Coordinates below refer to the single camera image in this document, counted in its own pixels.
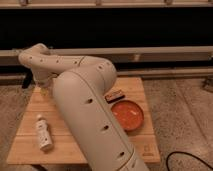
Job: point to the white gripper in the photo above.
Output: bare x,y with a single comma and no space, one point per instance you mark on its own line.
44,83

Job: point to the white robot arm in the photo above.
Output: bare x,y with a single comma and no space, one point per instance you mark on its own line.
79,84

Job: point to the white plastic bottle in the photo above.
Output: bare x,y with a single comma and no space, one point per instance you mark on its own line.
43,134

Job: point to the wooden table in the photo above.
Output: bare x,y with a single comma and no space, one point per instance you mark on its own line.
25,150

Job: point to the orange round bowl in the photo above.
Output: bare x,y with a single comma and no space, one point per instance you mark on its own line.
129,114

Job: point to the long wooden beam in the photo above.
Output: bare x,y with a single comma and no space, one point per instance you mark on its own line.
180,53

